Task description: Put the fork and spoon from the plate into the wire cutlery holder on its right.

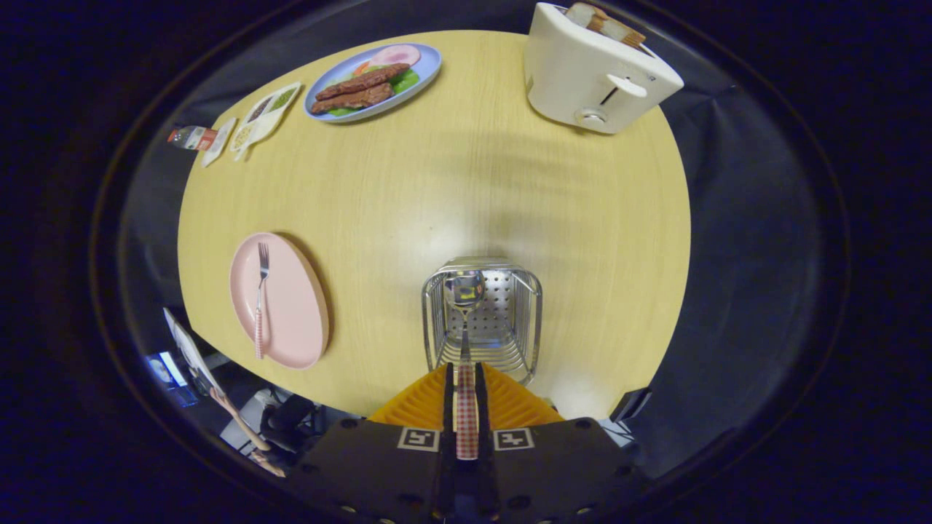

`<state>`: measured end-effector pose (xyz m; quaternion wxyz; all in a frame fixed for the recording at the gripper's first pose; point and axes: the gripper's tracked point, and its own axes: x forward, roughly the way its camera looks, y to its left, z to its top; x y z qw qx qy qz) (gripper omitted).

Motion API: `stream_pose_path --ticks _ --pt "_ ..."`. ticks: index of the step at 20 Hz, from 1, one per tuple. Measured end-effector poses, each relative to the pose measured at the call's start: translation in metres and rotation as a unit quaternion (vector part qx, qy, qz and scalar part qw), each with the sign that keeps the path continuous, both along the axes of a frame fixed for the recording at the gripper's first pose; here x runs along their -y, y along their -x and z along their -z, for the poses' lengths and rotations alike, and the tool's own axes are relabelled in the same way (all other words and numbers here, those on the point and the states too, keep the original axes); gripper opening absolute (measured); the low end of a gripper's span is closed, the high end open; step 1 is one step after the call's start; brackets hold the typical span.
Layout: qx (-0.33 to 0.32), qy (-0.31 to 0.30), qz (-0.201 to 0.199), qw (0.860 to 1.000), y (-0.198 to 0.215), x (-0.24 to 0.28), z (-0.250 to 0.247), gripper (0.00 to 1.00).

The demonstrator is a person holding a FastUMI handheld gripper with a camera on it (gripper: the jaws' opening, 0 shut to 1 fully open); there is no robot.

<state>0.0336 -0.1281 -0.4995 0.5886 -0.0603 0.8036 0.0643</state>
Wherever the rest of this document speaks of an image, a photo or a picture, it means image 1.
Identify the clear bottle red label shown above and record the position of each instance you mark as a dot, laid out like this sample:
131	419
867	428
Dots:
196	138

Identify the green lettuce leaves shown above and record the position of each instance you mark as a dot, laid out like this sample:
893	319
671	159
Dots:
408	80

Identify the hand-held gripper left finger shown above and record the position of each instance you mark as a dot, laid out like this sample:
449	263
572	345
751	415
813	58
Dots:
449	400

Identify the orange carrot slice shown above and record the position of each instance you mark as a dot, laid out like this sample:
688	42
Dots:
361	68

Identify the small white dish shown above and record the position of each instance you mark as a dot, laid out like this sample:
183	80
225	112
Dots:
218	142

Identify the pink round plate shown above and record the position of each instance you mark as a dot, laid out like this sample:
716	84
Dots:
291	306

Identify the white divided condiment tray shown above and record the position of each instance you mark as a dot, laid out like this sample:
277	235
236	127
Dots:
268	124

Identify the pink ham slice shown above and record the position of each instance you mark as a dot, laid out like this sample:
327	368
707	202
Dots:
397	55

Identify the brown bacon strip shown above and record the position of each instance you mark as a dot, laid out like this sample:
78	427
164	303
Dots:
364	78
353	98

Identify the black table leg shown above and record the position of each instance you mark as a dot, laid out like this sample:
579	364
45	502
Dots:
630	404

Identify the white board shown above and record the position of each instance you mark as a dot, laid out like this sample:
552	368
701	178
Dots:
191	349

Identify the blue oval plate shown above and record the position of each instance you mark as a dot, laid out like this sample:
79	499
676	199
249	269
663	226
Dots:
427	67

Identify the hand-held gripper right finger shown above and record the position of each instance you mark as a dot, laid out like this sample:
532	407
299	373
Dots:
480	400

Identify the computer monitor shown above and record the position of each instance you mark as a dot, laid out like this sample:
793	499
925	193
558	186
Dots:
169	375

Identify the dark office chair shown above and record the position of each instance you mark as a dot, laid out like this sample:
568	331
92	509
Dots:
287	422

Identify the white toaster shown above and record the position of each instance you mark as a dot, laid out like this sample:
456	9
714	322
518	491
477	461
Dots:
575	73

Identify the toast slice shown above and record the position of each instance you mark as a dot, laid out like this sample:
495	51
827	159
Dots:
622	31
585	13

